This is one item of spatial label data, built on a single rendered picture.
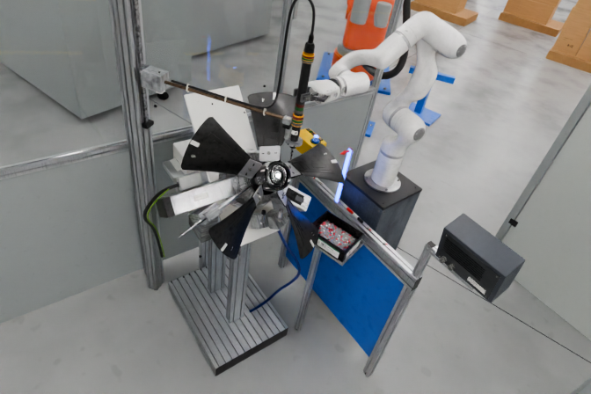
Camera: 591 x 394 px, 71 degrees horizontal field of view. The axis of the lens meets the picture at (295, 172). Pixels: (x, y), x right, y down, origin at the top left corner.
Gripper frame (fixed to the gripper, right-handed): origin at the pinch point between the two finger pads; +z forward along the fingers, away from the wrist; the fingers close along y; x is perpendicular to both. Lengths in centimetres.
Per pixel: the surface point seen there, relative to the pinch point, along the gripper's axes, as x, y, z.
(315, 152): -34.7, 5.2, -18.2
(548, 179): -71, -44, -179
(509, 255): -28, -79, -36
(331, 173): -37.8, -7.3, -18.0
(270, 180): -32.2, -5.3, 12.9
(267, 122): -19.2, 14.1, 3.3
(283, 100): -12.0, 16.6, -5.2
